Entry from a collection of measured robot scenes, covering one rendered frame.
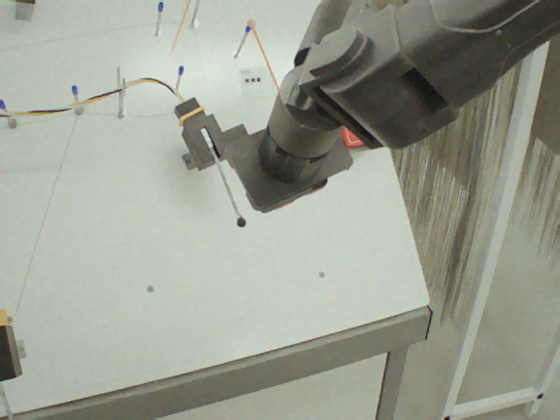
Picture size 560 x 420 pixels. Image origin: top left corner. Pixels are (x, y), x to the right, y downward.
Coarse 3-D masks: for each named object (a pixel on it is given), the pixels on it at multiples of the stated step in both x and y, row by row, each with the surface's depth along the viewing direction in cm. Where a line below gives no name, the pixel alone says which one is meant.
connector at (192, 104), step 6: (186, 102) 75; (192, 102) 75; (198, 102) 75; (174, 108) 75; (180, 108) 75; (186, 108) 75; (192, 108) 75; (198, 108) 75; (180, 114) 74; (198, 114) 75; (204, 114) 75; (186, 120) 74; (192, 120) 75
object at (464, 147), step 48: (384, 0) 158; (480, 96) 111; (528, 96) 103; (432, 144) 140; (480, 144) 116; (432, 192) 144; (480, 192) 119; (432, 240) 145; (528, 240) 167; (480, 288) 130
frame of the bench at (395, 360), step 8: (392, 352) 95; (400, 352) 96; (392, 360) 96; (400, 360) 97; (384, 368) 98; (392, 368) 98; (400, 368) 99; (384, 376) 99; (392, 376) 99; (400, 376) 100; (384, 384) 100; (392, 384) 101; (400, 384) 101; (384, 392) 101; (392, 392) 102; (384, 400) 103; (392, 400) 104; (384, 408) 104; (392, 408) 105; (376, 416) 106; (384, 416) 106; (392, 416) 107
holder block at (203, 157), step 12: (204, 120) 74; (216, 120) 74; (192, 132) 73; (216, 132) 74; (192, 144) 73; (204, 144) 73; (216, 144) 74; (192, 156) 76; (204, 156) 73; (204, 168) 76
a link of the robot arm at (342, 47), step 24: (336, 0) 45; (360, 0) 44; (312, 24) 46; (336, 24) 44; (360, 24) 43; (336, 48) 36; (360, 48) 35; (312, 72) 37; (336, 72) 36; (312, 96) 39
